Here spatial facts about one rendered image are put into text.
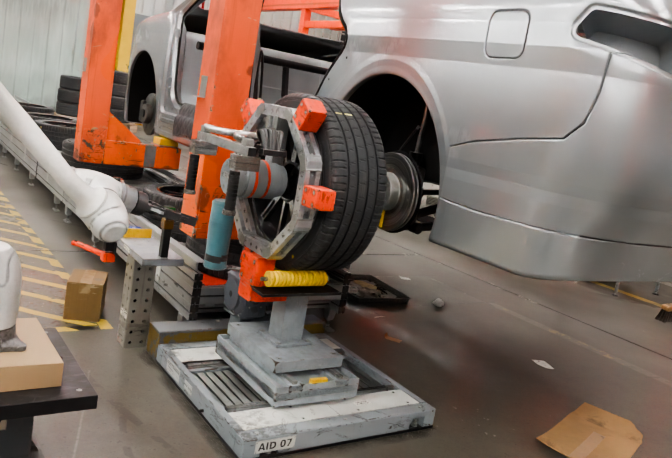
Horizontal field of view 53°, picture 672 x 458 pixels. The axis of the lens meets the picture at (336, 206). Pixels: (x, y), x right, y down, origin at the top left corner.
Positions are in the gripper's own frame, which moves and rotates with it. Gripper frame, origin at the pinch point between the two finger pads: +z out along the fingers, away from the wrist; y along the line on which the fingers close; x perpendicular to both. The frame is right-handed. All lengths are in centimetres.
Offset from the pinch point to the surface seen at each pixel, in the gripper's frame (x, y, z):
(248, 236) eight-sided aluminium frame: -0.3, 9.9, 32.8
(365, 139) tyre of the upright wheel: -48, -24, 40
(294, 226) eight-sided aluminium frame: -10.8, -21.9, 26.3
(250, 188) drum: -17.4, -1.9, 17.8
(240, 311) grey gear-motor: 31, 23, 52
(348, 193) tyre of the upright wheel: -28, -30, 36
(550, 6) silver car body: -100, -74, 45
